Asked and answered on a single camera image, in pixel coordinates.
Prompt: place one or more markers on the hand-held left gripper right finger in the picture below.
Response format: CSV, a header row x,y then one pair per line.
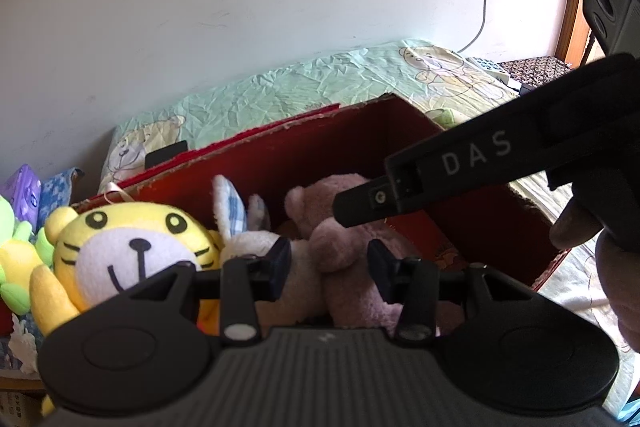
x,y
380,272

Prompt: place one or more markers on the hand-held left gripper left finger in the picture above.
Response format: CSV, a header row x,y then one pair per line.
x,y
280,264

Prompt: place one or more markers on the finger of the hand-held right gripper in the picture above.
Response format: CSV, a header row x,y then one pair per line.
x,y
360,204

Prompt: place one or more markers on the pink bear plush toy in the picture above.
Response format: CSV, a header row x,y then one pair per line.
x,y
345,257

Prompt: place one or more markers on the white rabbit plush checked ears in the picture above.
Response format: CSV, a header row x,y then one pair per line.
x,y
240,252

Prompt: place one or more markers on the red cardboard box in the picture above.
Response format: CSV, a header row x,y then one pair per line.
x,y
325,142

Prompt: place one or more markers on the yellow tiger plush toy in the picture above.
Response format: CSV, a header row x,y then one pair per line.
x,y
115,252

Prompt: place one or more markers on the person's right hand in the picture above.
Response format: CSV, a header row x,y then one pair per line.
x,y
620,287

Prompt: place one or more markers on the black power adapter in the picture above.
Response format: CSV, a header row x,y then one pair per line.
x,y
526,88

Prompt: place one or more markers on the floral patterned cloth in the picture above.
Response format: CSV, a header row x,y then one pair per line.
x,y
540,69

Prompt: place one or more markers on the white power strip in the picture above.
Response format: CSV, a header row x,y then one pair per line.
x,y
485,64

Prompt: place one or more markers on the printed bear bed sheet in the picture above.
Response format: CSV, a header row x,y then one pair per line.
x,y
310,82

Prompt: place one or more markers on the black phone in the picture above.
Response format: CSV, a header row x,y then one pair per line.
x,y
165,154

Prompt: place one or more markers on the blue checked cloth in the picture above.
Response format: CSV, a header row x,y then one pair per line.
x,y
57,192

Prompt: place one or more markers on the green frog plush toy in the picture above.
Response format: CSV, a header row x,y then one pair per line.
x,y
15,257

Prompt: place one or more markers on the purple tissue pack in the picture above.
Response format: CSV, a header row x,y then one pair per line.
x,y
22,192

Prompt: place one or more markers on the white crumpled tissue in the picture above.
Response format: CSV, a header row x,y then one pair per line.
x,y
22,344

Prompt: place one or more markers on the wooden nightstand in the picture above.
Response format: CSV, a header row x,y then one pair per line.
x,y
15,384

